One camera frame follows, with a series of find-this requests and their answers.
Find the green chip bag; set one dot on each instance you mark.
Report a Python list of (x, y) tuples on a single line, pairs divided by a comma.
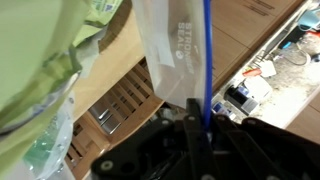
[(30, 50)]

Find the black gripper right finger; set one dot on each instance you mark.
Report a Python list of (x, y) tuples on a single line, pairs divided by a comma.
[(266, 153)]

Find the wooden slatted chair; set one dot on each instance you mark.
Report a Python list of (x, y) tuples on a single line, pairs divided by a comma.
[(130, 96)]

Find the clear ziplock bag blue zip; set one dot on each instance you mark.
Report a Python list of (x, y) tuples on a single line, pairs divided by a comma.
[(173, 50)]

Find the clear plastic bag green print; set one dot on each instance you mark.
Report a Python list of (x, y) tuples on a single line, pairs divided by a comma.
[(50, 146)]

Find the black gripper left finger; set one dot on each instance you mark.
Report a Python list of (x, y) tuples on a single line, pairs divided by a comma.
[(193, 146)]

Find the kitchen counter with cabinets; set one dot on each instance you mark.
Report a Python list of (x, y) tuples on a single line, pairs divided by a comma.
[(266, 66)]

